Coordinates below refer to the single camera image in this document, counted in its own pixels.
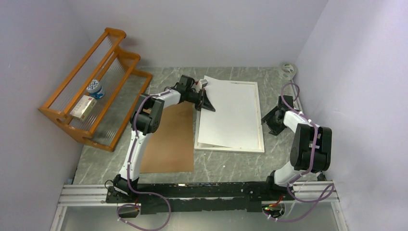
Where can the orange wooden rack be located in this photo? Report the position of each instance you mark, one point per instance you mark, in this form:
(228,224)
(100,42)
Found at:
(115,69)

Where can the blue white round tin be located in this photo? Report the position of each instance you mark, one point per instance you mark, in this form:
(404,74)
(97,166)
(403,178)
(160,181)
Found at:
(95,89)

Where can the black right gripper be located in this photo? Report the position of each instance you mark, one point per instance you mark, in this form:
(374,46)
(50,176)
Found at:
(275,130)

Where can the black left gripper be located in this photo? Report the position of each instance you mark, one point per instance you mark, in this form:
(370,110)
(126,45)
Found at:
(204,102)

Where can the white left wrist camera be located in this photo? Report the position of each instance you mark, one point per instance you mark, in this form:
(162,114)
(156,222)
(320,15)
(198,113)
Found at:
(202,83)

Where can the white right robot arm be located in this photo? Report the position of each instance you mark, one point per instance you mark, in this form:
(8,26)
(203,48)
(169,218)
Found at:
(311,146)

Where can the white red small box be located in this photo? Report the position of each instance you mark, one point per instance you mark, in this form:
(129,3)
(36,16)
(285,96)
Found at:
(83,108)

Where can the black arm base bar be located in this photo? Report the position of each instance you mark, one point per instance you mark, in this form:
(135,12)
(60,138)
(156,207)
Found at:
(250,196)

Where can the white picture frame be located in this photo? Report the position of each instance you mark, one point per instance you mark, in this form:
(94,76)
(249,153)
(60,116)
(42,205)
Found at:
(259,127)

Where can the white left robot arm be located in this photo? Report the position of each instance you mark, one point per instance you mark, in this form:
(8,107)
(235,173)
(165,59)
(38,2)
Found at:
(146,120)

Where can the aluminium rail frame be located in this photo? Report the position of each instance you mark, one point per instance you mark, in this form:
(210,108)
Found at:
(95,195)

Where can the brown frame backing board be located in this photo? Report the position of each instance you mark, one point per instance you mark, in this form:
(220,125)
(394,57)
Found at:
(171,147)

